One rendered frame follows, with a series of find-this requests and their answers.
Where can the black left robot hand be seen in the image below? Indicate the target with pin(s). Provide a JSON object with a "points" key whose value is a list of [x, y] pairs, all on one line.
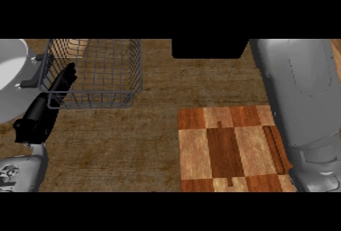
{"points": [[39, 115]]}

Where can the black boxy appliance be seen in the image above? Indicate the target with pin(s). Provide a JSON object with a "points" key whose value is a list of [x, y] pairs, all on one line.
{"points": [[209, 48]]}

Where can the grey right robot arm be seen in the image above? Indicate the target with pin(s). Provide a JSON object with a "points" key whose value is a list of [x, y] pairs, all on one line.
{"points": [[297, 90]]}

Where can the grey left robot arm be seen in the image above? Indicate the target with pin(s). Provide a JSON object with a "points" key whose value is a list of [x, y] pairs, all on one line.
{"points": [[23, 171]]}

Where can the checkered wooden cutting board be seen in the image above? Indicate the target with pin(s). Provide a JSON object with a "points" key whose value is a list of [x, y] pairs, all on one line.
{"points": [[225, 150]]}

